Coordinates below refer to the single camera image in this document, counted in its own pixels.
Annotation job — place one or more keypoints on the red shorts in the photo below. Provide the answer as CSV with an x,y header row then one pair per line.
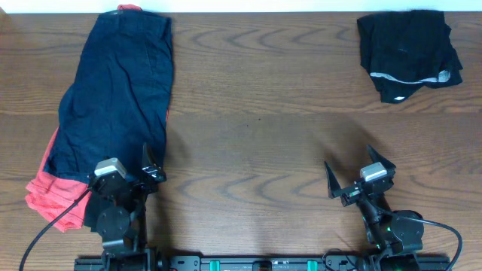
x,y
50,196

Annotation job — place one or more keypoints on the black shorts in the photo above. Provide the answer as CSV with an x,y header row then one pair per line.
x,y
404,51

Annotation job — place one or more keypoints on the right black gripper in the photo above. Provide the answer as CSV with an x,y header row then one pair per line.
x,y
351,194

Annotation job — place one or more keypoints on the black garment under pile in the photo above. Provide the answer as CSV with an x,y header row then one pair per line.
x,y
95,206

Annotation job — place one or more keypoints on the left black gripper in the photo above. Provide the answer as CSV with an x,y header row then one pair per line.
x,y
151,168

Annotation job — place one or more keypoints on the navy blue shorts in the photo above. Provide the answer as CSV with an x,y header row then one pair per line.
x,y
119,99

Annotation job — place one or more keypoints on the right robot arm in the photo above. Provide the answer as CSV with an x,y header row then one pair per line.
x,y
394,233

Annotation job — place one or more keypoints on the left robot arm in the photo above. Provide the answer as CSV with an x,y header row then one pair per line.
x,y
122,225

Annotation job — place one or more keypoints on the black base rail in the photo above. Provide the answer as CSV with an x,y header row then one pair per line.
x,y
329,262

